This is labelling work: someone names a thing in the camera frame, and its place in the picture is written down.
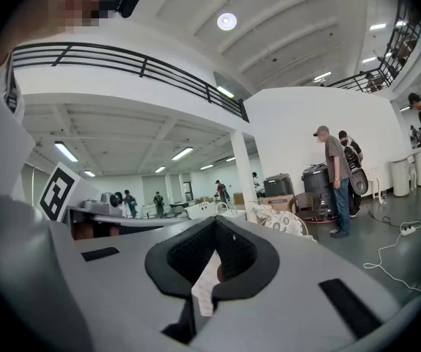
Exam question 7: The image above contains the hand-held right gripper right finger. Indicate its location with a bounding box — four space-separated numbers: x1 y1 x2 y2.
211 215 281 302

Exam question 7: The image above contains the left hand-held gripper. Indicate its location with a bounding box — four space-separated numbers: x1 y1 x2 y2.
38 161 194 241

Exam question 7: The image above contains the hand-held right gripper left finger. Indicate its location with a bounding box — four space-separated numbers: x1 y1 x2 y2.
144 215 219 345

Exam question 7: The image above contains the checked floral tablecloth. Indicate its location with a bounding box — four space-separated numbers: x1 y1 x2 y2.
191 249 222 318

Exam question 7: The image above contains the black white floral cushion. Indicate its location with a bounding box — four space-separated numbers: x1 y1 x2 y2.
260 210 307 238

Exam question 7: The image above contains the white sink cabinet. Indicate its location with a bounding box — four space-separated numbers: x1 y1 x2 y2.
185 201 249 221

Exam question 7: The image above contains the cardboard box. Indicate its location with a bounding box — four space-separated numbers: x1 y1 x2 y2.
260 194 296 213

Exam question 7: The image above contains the brown wicker chair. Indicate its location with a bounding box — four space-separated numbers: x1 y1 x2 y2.
291 191 323 242

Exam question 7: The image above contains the black box appliance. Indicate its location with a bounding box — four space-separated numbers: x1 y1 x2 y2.
263 173 295 198

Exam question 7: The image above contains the white pillar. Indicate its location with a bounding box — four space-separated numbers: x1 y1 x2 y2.
228 130 260 224

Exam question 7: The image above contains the tall black appliance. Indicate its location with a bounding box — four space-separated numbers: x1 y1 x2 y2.
301 163 339 219

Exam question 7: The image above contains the gray backpack device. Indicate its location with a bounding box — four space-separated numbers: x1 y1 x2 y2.
348 167 370 194

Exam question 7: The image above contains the white chair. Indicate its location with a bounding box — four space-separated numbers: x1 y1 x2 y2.
363 166 388 204

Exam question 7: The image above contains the long black railing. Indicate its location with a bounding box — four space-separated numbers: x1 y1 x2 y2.
11 41 250 124

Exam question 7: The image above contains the person's white shirt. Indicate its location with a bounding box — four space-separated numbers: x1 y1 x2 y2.
0 55 26 125

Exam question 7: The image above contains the round ceiling light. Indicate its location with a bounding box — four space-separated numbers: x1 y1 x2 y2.
216 12 238 32

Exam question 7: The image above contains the person's head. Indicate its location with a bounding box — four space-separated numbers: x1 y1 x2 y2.
0 0 123 67

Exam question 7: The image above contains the short black railing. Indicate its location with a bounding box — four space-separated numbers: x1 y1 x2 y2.
326 0 421 95

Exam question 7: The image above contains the white cable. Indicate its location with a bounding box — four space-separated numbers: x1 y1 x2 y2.
362 220 421 294

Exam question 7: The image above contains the black cable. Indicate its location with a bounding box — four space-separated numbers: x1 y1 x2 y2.
365 204 403 229

